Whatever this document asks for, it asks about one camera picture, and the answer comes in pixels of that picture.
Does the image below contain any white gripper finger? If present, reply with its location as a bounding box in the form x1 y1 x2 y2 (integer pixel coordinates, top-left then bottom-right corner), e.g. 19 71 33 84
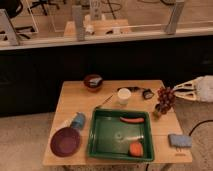
173 79 197 91
174 91 199 101

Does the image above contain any dark red grape bunch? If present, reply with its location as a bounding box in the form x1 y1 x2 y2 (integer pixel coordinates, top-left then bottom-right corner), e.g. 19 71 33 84
156 87 175 114

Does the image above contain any dark red small bowl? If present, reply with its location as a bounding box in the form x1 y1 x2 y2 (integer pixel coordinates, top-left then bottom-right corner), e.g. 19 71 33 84
83 74 103 92

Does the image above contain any purple bowl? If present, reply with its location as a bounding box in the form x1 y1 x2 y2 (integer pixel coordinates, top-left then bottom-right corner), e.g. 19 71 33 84
50 127 81 157

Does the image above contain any black small container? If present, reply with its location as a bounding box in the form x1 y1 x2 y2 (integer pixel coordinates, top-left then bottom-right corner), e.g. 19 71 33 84
142 89 154 100

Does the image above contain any blue grey sponge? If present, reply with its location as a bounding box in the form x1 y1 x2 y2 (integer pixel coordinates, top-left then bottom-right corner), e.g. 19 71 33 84
168 134 192 148

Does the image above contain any white cup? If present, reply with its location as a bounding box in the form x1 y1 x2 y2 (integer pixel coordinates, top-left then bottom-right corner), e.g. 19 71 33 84
117 88 131 105

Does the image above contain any red sausage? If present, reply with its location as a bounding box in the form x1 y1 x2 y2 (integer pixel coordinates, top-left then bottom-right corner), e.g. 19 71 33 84
120 117 144 123

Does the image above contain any orange carrot piece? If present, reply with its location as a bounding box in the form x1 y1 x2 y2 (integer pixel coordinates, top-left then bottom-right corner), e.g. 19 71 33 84
129 142 143 157

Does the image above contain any thin brush stick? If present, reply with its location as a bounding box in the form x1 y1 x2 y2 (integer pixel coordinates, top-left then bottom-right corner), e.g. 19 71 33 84
95 94 113 108

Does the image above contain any green plastic tray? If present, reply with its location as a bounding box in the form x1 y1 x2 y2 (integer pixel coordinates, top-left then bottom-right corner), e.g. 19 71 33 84
87 109 154 162

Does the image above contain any black office chair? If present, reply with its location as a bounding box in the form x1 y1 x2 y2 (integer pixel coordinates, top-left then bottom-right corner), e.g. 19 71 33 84
0 0 23 18

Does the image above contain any grey metal post right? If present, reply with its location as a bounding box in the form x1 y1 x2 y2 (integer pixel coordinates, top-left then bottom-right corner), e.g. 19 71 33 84
165 0 185 35

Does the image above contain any grey metal post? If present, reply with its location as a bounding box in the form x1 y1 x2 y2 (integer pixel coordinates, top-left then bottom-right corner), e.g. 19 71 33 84
72 5 85 41
0 9 20 46
165 0 185 35

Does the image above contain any grey metal post middle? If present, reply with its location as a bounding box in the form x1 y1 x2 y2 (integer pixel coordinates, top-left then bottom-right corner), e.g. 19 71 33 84
72 5 85 41

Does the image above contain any grey metal post left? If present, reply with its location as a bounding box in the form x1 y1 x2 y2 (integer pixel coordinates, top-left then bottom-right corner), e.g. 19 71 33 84
0 9 20 46

